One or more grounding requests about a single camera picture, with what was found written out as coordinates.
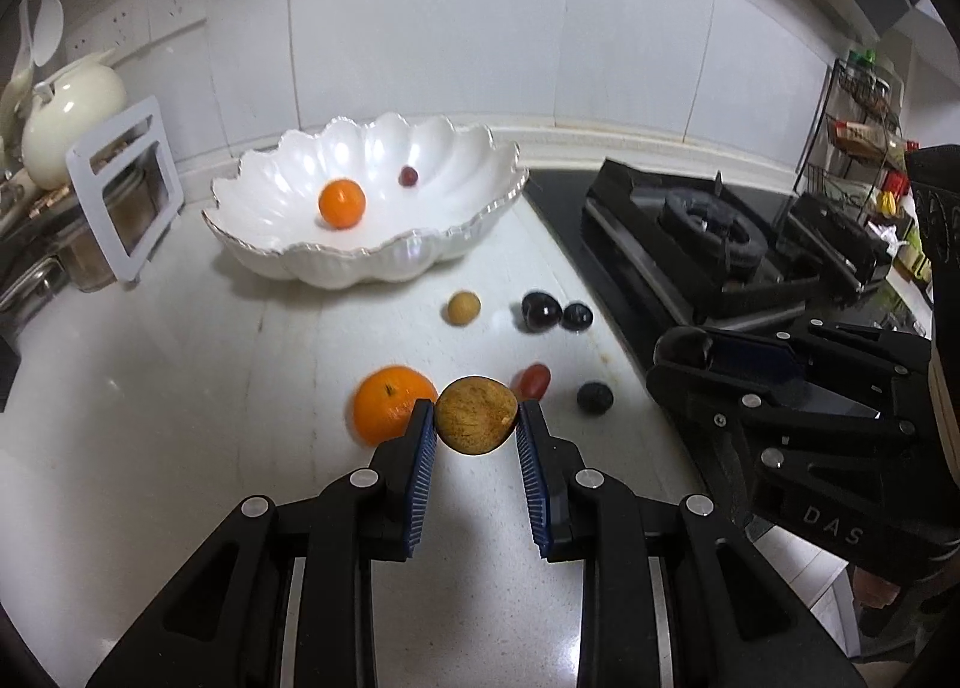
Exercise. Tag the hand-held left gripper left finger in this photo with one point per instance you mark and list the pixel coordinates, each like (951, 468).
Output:
(421, 479)

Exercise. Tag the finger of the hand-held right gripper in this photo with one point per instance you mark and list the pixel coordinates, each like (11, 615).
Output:
(712, 419)
(750, 360)

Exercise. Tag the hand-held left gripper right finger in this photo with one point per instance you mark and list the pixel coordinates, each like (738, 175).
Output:
(534, 487)

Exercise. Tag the orange mandarin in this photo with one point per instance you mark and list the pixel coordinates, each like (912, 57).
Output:
(386, 406)
(342, 203)

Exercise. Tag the large brown longan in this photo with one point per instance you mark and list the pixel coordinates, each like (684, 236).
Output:
(476, 414)

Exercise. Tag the matte dark round fruit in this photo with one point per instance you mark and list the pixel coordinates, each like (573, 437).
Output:
(595, 397)

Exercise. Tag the red cherry tomato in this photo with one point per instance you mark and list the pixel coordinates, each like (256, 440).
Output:
(534, 379)

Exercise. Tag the small glossy dark grape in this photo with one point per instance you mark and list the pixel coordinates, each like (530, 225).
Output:
(577, 316)

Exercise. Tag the large dark plum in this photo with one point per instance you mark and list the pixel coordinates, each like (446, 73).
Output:
(541, 313)

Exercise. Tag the small tan longan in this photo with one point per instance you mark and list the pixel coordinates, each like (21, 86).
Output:
(464, 308)

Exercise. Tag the white scalloped bowl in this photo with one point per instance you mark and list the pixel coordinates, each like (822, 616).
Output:
(450, 163)

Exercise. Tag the person's right hand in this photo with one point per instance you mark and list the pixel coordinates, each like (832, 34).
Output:
(874, 594)

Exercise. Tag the black gas stove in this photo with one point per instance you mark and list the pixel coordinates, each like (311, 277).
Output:
(630, 298)

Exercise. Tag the condiment packets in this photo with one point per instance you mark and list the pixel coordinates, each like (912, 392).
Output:
(862, 136)

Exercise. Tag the condiment bottles with green cap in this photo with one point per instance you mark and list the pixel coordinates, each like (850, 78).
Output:
(874, 88)

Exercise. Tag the dark red grape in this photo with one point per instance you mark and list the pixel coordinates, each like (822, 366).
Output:
(408, 175)

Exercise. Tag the glass spice jar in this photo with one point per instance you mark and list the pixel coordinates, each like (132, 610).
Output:
(84, 262)
(133, 208)

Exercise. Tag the white jar rack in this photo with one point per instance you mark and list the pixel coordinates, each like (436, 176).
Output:
(169, 166)

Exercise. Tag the cream ceramic teapot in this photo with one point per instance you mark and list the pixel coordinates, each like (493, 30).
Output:
(67, 110)

